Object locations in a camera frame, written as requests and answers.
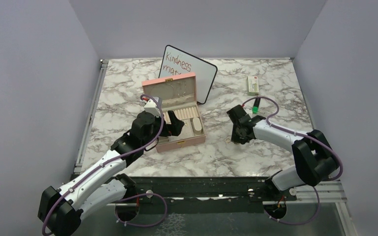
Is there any small whiteboard with writing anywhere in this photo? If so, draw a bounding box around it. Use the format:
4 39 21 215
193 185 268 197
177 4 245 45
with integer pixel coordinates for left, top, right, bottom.
158 45 218 104

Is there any pink jewelry box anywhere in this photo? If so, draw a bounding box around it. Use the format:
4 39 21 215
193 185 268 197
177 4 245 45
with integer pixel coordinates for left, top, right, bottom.
142 73 206 152

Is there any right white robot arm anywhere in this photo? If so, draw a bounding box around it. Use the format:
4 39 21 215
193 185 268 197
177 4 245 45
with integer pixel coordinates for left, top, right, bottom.
227 105 342 200

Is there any green marker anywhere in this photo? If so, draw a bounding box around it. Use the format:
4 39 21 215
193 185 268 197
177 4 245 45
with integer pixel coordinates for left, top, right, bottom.
252 97 261 115

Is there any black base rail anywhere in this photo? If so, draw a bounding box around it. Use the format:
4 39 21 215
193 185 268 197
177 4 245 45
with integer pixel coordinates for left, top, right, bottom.
115 177 297 217

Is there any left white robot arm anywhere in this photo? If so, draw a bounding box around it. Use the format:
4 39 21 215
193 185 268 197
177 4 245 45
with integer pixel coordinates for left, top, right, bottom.
38 111 185 236

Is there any small white card box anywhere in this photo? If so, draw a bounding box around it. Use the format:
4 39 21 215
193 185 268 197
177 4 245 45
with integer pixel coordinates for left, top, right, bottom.
247 76 259 96

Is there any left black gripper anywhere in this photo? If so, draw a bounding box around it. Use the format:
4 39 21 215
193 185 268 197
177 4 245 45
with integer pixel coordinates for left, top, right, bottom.
142 111 184 148

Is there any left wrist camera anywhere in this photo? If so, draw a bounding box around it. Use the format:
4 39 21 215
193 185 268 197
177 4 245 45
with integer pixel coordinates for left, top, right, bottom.
144 97 162 118

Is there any beige oval cushion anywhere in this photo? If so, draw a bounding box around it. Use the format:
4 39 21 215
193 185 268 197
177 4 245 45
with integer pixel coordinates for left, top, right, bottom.
192 117 203 135

